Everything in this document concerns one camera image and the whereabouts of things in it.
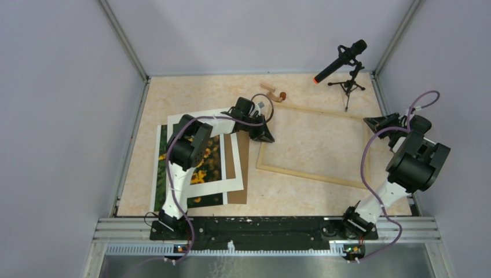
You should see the sunflower photo print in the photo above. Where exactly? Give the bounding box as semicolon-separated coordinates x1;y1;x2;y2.
151;125;223;211

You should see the black microphone tripod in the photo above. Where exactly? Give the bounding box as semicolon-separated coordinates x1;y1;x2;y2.
328;61;366;112

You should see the light wooden picture frame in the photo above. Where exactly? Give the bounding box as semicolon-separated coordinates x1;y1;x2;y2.
257;104;369;188

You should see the upright wooden block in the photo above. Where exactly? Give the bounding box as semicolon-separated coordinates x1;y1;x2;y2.
267;92;284;103

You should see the brown cardboard backing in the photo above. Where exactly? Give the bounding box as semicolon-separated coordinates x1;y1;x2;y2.
223;131;250;204

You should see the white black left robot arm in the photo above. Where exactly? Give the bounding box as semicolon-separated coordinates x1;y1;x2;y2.
152;97;275;239

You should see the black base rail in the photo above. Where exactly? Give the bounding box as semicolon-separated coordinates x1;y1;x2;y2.
149;216;379;251

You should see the black microphone orange tip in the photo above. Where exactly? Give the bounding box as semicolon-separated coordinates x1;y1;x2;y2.
313;39;367;84

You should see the white mat board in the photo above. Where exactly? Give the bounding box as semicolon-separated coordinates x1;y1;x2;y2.
150;108;243;209

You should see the flat wooden block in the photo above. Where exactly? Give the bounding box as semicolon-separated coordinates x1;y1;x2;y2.
259;82;276;93

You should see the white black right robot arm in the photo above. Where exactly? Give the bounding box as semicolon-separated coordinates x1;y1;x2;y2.
339;113;450;239

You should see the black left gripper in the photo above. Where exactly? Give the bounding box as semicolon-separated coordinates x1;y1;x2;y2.
241;113;274;142

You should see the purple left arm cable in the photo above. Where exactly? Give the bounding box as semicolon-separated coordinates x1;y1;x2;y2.
164;94;276;265

